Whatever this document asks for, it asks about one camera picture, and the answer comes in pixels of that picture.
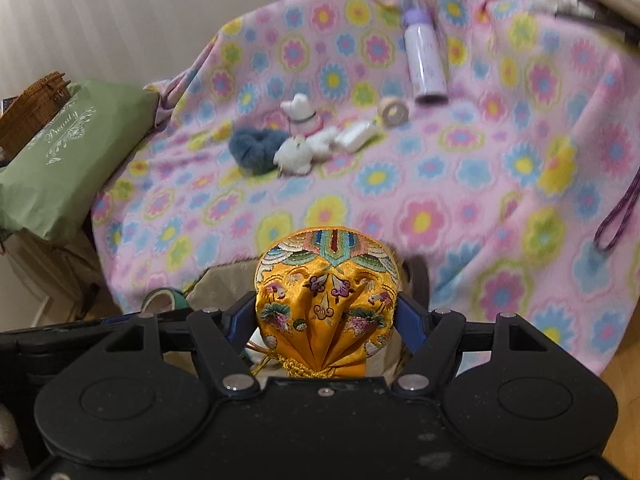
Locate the green washi tape roll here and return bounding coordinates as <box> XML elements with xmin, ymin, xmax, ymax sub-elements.
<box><xmin>141</xmin><ymin>287</ymin><xmax>189</xmax><ymax>314</ymax></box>

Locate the orange embroidered pouch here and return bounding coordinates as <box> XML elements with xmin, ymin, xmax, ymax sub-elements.
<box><xmin>246</xmin><ymin>228</ymin><xmax>405</xmax><ymax>378</ymax></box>

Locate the blue fluffy scrunchie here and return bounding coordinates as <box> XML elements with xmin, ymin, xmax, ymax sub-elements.
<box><xmin>229</xmin><ymin>128</ymin><xmax>290</xmax><ymax>176</ymax></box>

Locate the white plush sheep keychain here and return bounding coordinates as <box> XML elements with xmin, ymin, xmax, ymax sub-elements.
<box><xmin>273</xmin><ymin>127</ymin><xmax>340</xmax><ymax>176</ymax></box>

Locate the white packaged tissue pad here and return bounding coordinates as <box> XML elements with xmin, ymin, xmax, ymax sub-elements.
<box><xmin>334</xmin><ymin>120</ymin><xmax>378</xmax><ymax>153</ymax></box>

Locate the green cushion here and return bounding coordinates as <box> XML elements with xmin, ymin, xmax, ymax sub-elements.
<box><xmin>1</xmin><ymin>80</ymin><xmax>158</xmax><ymax>245</ymax></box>

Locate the pink floral fleece blanket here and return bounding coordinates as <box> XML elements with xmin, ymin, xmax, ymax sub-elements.
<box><xmin>92</xmin><ymin>0</ymin><xmax>639</xmax><ymax>372</ymax></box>

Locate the beige tape roll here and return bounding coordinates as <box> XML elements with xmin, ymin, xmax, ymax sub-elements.
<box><xmin>378</xmin><ymin>96</ymin><xmax>409</xmax><ymax>128</ymax></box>

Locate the brown wicker basket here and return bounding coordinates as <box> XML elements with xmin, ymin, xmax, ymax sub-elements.
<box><xmin>0</xmin><ymin>72</ymin><xmax>70</xmax><ymax>160</ymax></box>

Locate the purple water bottle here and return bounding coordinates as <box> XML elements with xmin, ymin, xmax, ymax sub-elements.
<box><xmin>402</xmin><ymin>8</ymin><xmax>448</xmax><ymax>104</ymax></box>

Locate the purple lanyard strap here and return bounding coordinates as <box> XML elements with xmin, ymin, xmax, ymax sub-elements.
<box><xmin>593</xmin><ymin>167</ymin><xmax>640</xmax><ymax>254</ymax></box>

